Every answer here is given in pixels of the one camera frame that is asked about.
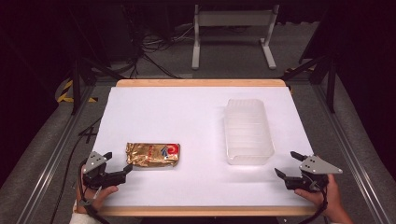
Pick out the tangle of black cables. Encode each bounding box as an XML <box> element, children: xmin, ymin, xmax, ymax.
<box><xmin>122</xmin><ymin>18</ymin><xmax>200</xmax><ymax>79</ymax></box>

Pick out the person's right hand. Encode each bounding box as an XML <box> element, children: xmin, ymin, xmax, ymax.
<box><xmin>293</xmin><ymin>174</ymin><xmax>354</xmax><ymax>224</ymax></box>

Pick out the clear plastic container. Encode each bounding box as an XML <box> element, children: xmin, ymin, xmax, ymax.
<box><xmin>223</xmin><ymin>98</ymin><xmax>276</xmax><ymax>166</ymax></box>

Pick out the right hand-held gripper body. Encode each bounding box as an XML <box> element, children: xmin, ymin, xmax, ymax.
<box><xmin>283</xmin><ymin>154</ymin><xmax>344</xmax><ymax>192</ymax></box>

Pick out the white metal stand frame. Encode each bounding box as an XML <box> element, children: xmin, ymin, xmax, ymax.
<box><xmin>191</xmin><ymin>4</ymin><xmax>278</xmax><ymax>71</ymax></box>

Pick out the white table sheet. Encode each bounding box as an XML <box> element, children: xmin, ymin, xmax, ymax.
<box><xmin>92</xmin><ymin>86</ymin><xmax>316</xmax><ymax>208</ymax></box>

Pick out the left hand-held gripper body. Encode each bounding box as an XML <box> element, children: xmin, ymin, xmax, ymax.
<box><xmin>81</xmin><ymin>150</ymin><xmax>127</xmax><ymax>190</ymax></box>

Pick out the black floor cable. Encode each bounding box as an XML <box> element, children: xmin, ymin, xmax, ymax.
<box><xmin>49</xmin><ymin>117</ymin><xmax>104</xmax><ymax>224</ymax></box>

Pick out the gold foil snack packet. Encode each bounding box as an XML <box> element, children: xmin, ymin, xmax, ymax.
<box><xmin>125</xmin><ymin>142</ymin><xmax>181</xmax><ymax>168</ymax></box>

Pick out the person's left hand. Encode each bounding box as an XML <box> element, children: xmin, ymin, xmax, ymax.
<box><xmin>75</xmin><ymin>184</ymin><xmax>120</xmax><ymax>216</ymax></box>

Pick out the aluminium rail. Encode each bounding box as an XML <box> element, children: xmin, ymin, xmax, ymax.
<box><xmin>16</xmin><ymin>84</ymin><xmax>97</xmax><ymax>224</ymax></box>
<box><xmin>312</xmin><ymin>83</ymin><xmax>390</xmax><ymax>224</ymax></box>

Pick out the black metal stand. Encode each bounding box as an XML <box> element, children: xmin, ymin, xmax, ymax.
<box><xmin>68</xmin><ymin>57</ymin><xmax>126</xmax><ymax>116</ymax></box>
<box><xmin>279</xmin><ymin>55</ymin><xmax>340</xmax><ymax>114</ymax></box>

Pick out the yellow black hazard tape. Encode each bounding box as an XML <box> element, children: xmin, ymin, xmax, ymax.
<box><xmin>55</xmin><ymin>79</ymin><xmax>99</xmax><ymax>104</ymax></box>

